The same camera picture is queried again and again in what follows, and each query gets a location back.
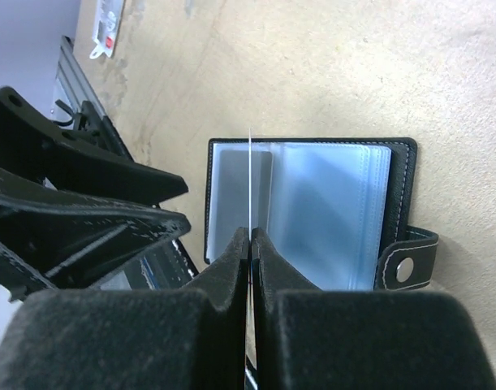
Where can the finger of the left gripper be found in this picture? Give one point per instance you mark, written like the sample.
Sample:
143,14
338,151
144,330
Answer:
60,240
33,147

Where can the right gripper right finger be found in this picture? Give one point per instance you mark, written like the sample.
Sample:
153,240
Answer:
307,338

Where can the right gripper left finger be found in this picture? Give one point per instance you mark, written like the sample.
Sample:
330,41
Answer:
187,338

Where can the black leather card holder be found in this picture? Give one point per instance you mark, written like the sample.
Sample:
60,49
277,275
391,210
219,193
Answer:
335,208

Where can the clear plastic packet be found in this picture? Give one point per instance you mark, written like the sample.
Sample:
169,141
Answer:
106,27

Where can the aluminium table frame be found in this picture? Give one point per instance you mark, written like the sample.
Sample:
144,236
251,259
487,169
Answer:
71,84

